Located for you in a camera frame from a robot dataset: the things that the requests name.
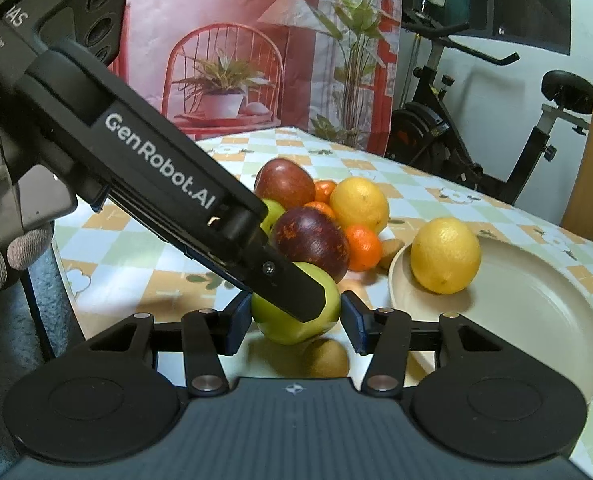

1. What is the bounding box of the cream round plate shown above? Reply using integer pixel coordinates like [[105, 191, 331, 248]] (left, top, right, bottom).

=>
[[389, 240, 593, 406]]

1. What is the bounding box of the person's left hand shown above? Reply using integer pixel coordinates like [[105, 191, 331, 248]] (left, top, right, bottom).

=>
[[0, 110, 53, 296]]

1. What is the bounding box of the grey blue cloth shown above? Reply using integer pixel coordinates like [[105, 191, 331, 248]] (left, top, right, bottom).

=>
[[0, 255, 84, 480]]

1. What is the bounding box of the small orange tangerine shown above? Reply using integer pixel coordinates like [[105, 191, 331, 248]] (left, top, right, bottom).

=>
[[313, 180, 338, 205], [303, 201, 337, 221], [345, 225, 383, 272]]

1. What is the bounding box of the dark purple mangosteen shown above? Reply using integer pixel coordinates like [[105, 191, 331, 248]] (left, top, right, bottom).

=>
[[269, 206, 351, 283]]

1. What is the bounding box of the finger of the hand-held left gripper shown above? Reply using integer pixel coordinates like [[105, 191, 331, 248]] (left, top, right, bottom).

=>
[[237, 239, 326, 324], [169, 236, 252, 296]]

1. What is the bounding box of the black exercise bike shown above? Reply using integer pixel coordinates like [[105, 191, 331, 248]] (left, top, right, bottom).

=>
[[383, 10, 593, 206]]

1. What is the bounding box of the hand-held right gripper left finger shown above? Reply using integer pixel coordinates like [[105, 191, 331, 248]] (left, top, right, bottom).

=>
[[84, 292, 253, 395]]

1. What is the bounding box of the pink printed wall backdrop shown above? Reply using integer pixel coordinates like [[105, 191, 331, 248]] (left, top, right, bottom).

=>
[[111, 0, 407, 156]]

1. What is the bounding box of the green apple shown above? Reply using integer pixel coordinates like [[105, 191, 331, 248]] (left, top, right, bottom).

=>
[[250, 261, 342, 346], [259, 199, 287, 236]]

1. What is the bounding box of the yellow lemon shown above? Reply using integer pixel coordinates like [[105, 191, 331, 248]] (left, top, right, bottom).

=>
[[329, 176, 391, 236], [409, 217, 482, 295]]

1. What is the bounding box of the red apple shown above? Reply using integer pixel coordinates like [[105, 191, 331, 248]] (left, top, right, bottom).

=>
[[254, 158, 317, 211]]

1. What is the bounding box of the checkered floral tablecloth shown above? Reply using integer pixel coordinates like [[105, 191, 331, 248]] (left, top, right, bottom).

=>
[[51, 126, 593, 461]]

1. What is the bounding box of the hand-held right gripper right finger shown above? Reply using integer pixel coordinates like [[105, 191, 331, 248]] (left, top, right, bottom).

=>
[[341, 290, 504, 395]]

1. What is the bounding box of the brown kiwi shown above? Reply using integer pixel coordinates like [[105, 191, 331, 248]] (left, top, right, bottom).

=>
[[379, 240, 406, 270], [303, 338, 351, 378]]

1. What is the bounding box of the dark glass panel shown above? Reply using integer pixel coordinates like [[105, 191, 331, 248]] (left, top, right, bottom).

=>
[[401, 0, 577, 58]]

